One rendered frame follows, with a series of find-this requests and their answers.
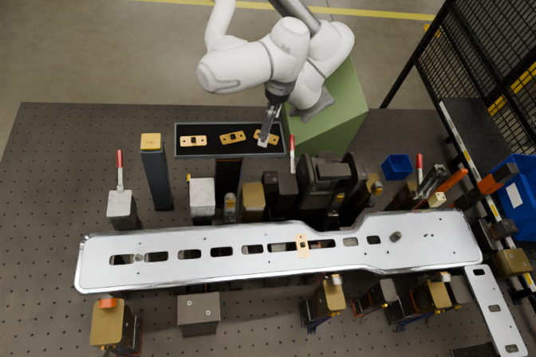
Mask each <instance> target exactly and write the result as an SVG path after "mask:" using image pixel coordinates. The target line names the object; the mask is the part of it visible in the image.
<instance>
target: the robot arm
mask: <svg viewBox="0 0 536 357"><path fill-rule="evenodd" d="M211 1H213V2H215V6H214V9H213V11H212V13H211V17H210V19H209V22H208V24H207V28H206V31H205V37H204V39H205V45H206V47H207V54H206V55H205V56H204V57H203V58H202V59H201V60H200V62H199V63H198V67H197V71H196V72H197V77H198V80H199V83H200V84H201V85H202V86H203V88H204V89H205V90H207V91H208V92H210V93H213V94H219V95H221V94H231V93H235V92H241V91H244V90H247V89H249V88H253V87H255V86H258V85H260V84H261V83H263V82H264V83H265V86H266V89H265V96H266V98H267V99H268V103H267V108H266V114H265V118H264V120H263V124H262V128H261V131H260V132H259V133H258V134H259V136H258V137H259V139H258V145H259V146H261V147H266V146H267V143H268V139H269V136H270V134H269V132H270V128H271V125H272V123H273V120H274V117H276V118H278V115H279V112H280V109H281V106H282V104H283V103H285V102H286V101H289V102H290V103H291V104H292V105H293V107H292V108H291V109H290V110H289V111H288V114H289V115H290V117H292V116H295V115H297V114H298V113H299V114H300V117H301V121H302V123H304V124H307V123H308V122H309V120H310V119H312V118H313V117H315V115H317V114H318V113H320V112H321V111H323V110H324V109H326V108H327V107H328V106H331V105H333V104H334V103H335V100H334V98H332V97H331V96H330V94H329V92H328V91H327V89H326V87H325V85H324V81H325V79H326V78H327V77H328V76H329V75H331V74H332V73H333V72H334V71H335V70H336V69H337V68H338V67H339V66H340V65H341V64H342V62H343V61H344V60H345V59H346V57H347V56H348V55H349V53H350V51H351V49H352V47H353V44H354V35H353V33H352V31H351V30H350V28H349V27H348V26H347V25H345V24H344V23H341V22H331V23H329V22H327V21H326V20H317V18H316V17H315V16H314V15H313V13H312V12H311V10H310V9H309V8H308V6H307V5H306V4H305V3H304V2H303V1H302V0H267V1H268V2H269V3H270V4H271V5H272V7H273V8H275V9H276V11H277V12H278V13H279V14H280V15H281V16H282V19H281V20H280V21H279V22H278V23H277V24H276V25H275V26H274V28H273V29H272V31H271V33H269V34H268V35H266V36H265V37H264V38H263V39H261V40H259V41H254V42H248V41H246V40H242V39H238V38H236V37H233V36H225V35H226V32H227V29H228V26H229V25H230V22H231V19H232V16H233V14H234V11H235V0H211ZM268 109H269V110H268Z"/></svg>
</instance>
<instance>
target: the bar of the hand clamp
mask: <svg viewBox="0 0 536 357"><path fill-rule="evenodd" d="M445 170H446V169H445V167H444V165H438V164H436V163H433V167H432V169H431V170H430V171H429V172H428V174H427V175H426V177H425V178H424V180H423V181H422V183H421V184H420V185H419V186H418V188H417V189H416V191H417V193H418V197H419V196H420V194H421V193H422V191H423V193H424V194H423V196H422V199H424V197H425V196H426V195H427V193H428V192H429V190H430V189H431V188H432V187H433V186H434V185H435V183H436V182H437V180H440V181H443V180H444V179H446V177H447V176H446V174H443V173H444V172H445ZM418 197H417V198H418ZM417 198H416V199H417Z"/></svg>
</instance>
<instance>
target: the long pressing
mask: <svg viewBox="0 0 536 357"><path fill-rule="evenodd" d="M440 218H441V219H442V220H441V221H440ZM395 231H400V232H401V233H402V238H401V239H400V240H399V241H398V242H396V243H393V242H391V241H390V239H389V236H390V234H392V233H393V232H395ZM296 233H305V235H306V239H307V241H319V240H329V239H333V240H334V241H335V247H334V248H324V249H309V255H310V256H309V257H303V258H300V257H299V255H298V250H295V251H285V252H275V253H269V252H268V250H267V245H269V244H277V243H287V242H296V238H295V234H296ZM426 233H427V234H428V235H427V237H424V234H426ZM265 234H266V236H265ZM431 234H434V237H432V236H431ZM371 236H378V237H379V239H380V244H375V245H370V244H368V242H367V239H366V237H371ZM351 237H355V238H356V239H357V241H358V245H355V246H344V244H343V239H344V238H351ZM204 238H206V240H203V239H204ZM139 243H141V244H140V245H139ZM296 243H297V242H296ZM245 245H262V247H263V253H256V254H246V255H244V254H242V247H243V246H245ZM224 247H231V248H232V250H233V254H232V255H231V256H225V257H212V256H211V249H213V248H224ZM193 249H199V250H200V251H201V258H196V259H186V260H180V259H179V258H178V252H179V251H182V250H193ZM387 251H389V253H387ZM160 252H168V259H167V261H156V262H145V261H144V259H143V260H142V261H136V259H135V260H134V258H133V260H134V262H133V263H132V264H126V265H110V258H111V257H112V256H118V255H129V254H133V255H134V256H135V255H136V254H137V253H140V254H141V255H143V256H145V254H146V253H160ZM453 252H455V254H454V253H453ZM364 253H367V255H364ZM268 261H270V263H268ZM482 262H483V255H482V253H481V251H480V248H479V246H478V244H477V241H476V240H475V237H474V235H473V233H472V231H471V228H470V226H469V224H468V222H467V219H466V217H465V215H464V214H463V211H462V210H461V209H459V208H456V207H449V208H435V209H422V210H398V211H384V212H371V213H366V214H364V215H363V216H362V217H361V219H360V221H359V222H358V223H357V225H356V227H355V228H354V229H347V230H336V231H325V232H320V231H316V230H315V229H313V228H312V227H311V226H309V225H308V224H307V223H305V222H304V221H301V220H289V221H276V222H251V223H239V224H226V225H212V226H188V227H175V228H163V229H138V230H125V231H112V232H99V233H90V234H88V235H86V236H85V237H84V238H83V239H82V241H81V243H80V247H79V253H78V258H77V268H76V273H75V279H74V288H75V289H76V290H77V292H79V293H80V294H82V295H92V294H101V293H110V292H127V291H135V290H144V289H153V288H169V287H177V286H186V285H195V284H211V283H220V282H228V281H245V280H253V279H262V278H271V277H287V276H296V275H305V274H314V273H330V272H339V271H347V270H356V269H364V270H368V271H370V272H373V273H377V274H380V275H388V274H397V273H412V272H420V271H429V270H437V269H453V268H461V267H465V266H470V265H480V264H481V263H482ZM137 273H140V274H137Z"/></svg>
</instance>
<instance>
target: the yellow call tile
mask: <svg viewBox="0 0 536 357"><path fill-rule="evenodd" d="M160 138H161V134H160V133H152V134H142V136H141V150H160Z"/></svg>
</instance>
